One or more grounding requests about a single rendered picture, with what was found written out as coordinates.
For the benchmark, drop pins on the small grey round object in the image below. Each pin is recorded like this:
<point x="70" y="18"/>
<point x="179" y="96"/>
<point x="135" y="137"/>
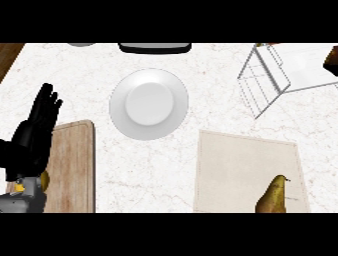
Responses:
<point x="81" y="44"/>

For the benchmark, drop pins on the beige placemat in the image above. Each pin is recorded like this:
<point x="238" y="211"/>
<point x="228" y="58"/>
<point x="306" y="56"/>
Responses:
<point x="239" y="166"/>

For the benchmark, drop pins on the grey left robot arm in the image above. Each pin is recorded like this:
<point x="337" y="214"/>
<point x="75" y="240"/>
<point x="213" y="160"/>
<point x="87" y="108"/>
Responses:
<point x="18" y="201"/>

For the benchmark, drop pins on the brown sweet potato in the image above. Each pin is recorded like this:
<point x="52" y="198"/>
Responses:
<point x="273" y="198"/>

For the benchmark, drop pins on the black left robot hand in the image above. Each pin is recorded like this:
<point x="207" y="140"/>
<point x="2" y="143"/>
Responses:
<point x="31" y="140"/>

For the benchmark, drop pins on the wooden cutting board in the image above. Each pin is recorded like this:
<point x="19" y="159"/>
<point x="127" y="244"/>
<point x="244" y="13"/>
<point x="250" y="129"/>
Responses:
<point x="73" y="166"/>

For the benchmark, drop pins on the white plate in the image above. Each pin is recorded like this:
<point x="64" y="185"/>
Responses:
<point x="149" y="104"/>

